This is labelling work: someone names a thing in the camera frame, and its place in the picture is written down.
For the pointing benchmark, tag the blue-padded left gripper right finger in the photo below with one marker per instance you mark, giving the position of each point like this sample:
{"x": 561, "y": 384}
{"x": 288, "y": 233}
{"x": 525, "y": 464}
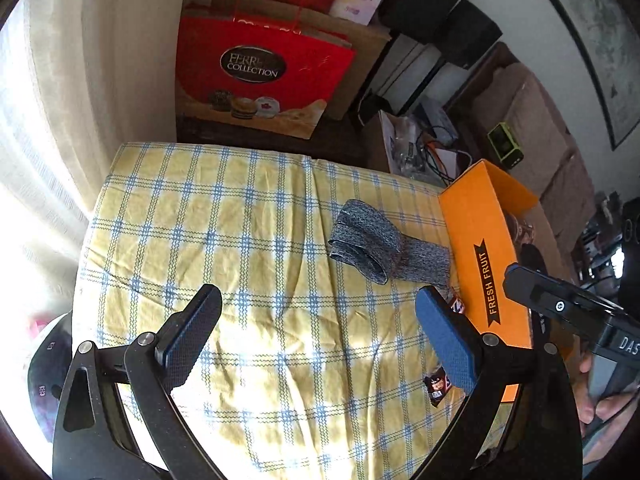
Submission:
{"x": 452, "y": 336}

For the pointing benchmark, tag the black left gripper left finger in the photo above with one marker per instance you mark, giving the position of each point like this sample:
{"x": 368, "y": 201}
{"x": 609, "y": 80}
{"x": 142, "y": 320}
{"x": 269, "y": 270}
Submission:
{"x": 183, "y": 336}

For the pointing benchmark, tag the black finger of the right gripper seen externally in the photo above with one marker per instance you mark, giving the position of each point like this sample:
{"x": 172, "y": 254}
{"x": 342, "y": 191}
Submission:
{"x": 585, "y": 315}

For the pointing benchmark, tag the Snickers bar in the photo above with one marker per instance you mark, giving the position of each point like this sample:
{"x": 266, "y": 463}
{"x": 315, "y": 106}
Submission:
{"x": 452, "y": 299}
{"x": 437, "y": 385}

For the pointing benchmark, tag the dark grey knitted sock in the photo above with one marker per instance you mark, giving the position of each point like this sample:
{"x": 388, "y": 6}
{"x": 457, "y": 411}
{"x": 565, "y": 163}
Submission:
{"x": 364, "y": 238}

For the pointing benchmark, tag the black cloth item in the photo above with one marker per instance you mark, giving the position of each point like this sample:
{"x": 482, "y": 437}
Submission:
{"x": 530, "y": 257}

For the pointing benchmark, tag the person's right hand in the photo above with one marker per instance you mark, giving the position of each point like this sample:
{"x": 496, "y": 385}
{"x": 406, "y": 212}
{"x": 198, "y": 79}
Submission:
{"x": 615, "y": 411}

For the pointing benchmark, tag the brown jar near box front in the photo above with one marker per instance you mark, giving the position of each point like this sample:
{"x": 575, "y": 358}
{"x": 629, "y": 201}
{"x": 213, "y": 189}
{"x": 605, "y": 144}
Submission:
{"x": 521, "y": 232}

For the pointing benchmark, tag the orange fresh fruit cardboard box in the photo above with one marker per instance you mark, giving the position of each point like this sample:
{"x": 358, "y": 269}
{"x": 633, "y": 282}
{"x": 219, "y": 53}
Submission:
{"x": 475, "y": 208}

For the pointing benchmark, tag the yellow plaid bed sheet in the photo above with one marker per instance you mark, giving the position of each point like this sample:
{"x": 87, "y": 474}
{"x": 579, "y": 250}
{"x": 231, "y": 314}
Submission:
{"x": 312, "y": 372}

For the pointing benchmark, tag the green portable radio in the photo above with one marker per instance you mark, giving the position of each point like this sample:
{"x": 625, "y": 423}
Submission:
{"x": 502, "y": 140}

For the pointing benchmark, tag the brown sofa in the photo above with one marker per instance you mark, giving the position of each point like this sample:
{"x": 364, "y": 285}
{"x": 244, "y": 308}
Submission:
{"x": 502, "y": 89}

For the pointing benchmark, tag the red Ferrero Collection gift bag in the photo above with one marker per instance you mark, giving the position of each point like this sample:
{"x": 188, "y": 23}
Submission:
{"x": 258, "y": 73}

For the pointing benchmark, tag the right black speaker on stand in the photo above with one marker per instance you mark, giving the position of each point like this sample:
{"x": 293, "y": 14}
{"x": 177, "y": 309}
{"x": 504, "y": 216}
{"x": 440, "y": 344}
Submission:
{"x": 468, "y": 33}

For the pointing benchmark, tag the black speaker on stand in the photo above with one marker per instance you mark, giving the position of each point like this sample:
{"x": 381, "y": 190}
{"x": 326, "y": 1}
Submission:
{"x": 468, "y": 33}
{"x": 419, "y": 20}

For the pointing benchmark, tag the brown cardboard box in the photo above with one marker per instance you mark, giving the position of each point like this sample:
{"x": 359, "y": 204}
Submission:
{"x": 367, "y": 41}

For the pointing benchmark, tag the left black speaker on stand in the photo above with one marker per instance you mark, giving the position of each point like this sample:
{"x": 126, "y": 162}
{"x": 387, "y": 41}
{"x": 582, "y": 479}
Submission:
{"x": 419, "y": 20}

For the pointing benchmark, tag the white box with cables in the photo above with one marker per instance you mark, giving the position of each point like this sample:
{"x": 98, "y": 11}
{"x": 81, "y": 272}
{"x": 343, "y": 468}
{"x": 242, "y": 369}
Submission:
{"x": 423, "y": 146}

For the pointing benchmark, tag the framed wall painting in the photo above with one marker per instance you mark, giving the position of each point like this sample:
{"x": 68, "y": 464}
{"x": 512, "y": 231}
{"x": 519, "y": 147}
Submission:
{"x": 609, "y": 45}

